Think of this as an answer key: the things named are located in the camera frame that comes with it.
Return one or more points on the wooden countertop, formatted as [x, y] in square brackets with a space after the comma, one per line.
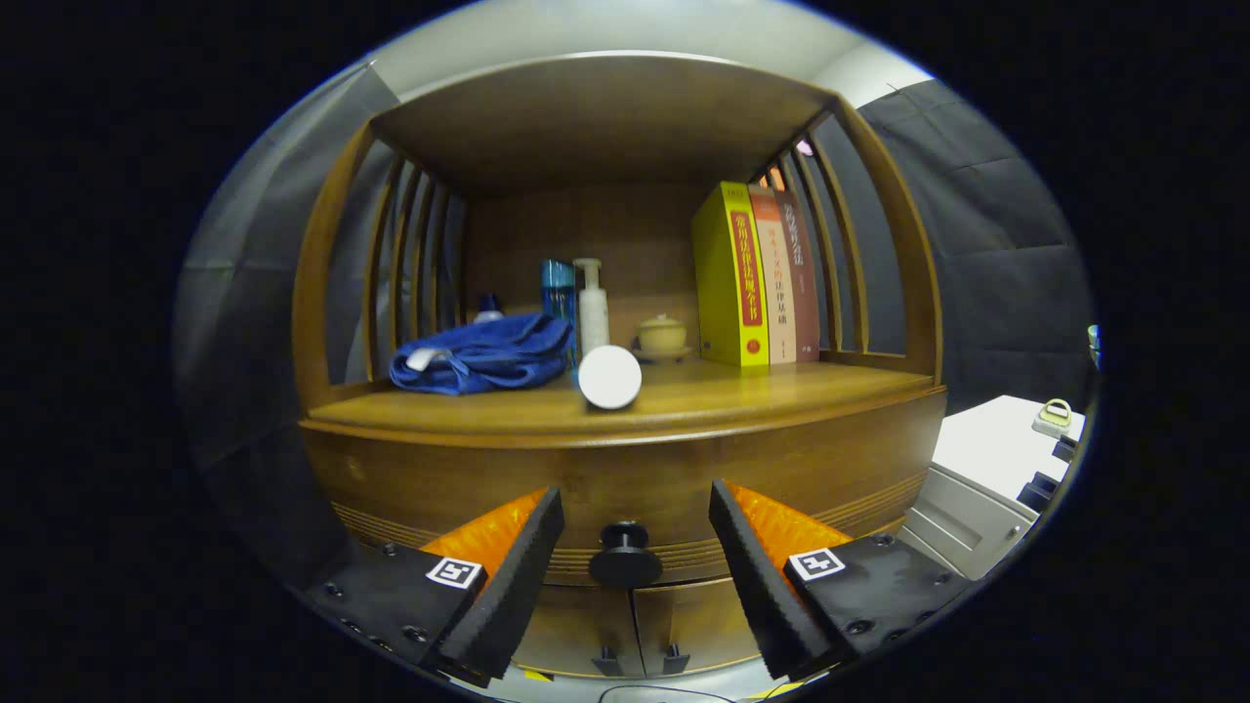
[742, 395]

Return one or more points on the wooden cabinet door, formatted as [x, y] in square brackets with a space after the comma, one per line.
[576, 625]
[698, 625]

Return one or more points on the brown wooden drawer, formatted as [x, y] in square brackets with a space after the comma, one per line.
[635, 478]

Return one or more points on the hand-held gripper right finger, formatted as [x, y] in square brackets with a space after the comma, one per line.
[762, 586]

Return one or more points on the folded blue towel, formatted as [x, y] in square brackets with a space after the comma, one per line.
[488, 356]

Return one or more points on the white side cabinet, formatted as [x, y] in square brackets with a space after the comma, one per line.
[986, 449]

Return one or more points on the small black block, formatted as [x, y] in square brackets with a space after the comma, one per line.
[1037, 491]
[1064, 451]

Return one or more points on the teal blue bottle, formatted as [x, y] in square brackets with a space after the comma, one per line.
[557, 288]

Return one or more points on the brown wooden cabinet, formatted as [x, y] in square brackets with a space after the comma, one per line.
[586, 117]

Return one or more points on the white pump bottle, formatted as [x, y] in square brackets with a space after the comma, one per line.
[593, 312]

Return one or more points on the brown book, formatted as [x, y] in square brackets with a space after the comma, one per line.
[806, 293]

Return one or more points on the small blue-capped white bottle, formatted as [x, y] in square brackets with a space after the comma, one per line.
[488, 310]

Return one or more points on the thick yellow book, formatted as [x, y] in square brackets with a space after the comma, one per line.
[728, 283]

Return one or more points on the beige lidded teacup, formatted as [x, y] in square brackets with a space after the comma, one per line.
[662, 337]

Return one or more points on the white wall device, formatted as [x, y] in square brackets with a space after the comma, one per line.
[1095, 347]

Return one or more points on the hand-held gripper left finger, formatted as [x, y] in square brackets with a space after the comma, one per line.
[508, 586]

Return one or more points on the beige orange book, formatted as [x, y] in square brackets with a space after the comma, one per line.
[778, 293]

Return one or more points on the white facial cleanser tube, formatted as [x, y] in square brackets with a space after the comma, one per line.
[610, 378]

